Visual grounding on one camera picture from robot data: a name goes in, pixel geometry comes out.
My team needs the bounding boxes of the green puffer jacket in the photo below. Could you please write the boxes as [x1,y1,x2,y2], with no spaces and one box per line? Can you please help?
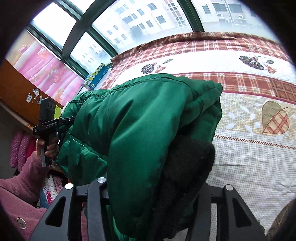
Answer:
[57,74,223,240]

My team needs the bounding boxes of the person's left hand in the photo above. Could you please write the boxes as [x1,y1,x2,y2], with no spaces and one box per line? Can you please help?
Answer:
[36,137,59,159]

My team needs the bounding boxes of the orange wooden cabinet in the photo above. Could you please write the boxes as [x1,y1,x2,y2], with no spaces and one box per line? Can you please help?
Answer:
[0,59,64,127]

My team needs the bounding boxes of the blue tissue box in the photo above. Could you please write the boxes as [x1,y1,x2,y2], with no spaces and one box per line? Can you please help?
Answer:
[82,63,108,90]

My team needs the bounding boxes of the pink fleece left sleeve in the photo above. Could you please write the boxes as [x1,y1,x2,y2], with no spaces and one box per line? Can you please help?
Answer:
[1,151,50,240]

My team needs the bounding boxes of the pink floral curtain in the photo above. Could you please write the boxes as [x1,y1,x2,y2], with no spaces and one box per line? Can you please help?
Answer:
[6,30,83,106]

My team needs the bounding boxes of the red plaid patchwork quilt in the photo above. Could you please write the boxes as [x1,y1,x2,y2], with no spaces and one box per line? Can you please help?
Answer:
[102,32,295,240]

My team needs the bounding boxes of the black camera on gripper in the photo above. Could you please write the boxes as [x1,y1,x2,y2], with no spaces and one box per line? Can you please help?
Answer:
[38,97,56,125]

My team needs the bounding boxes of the green window frame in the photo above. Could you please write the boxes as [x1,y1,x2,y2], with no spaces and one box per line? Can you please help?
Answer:
[27,1,204,77]

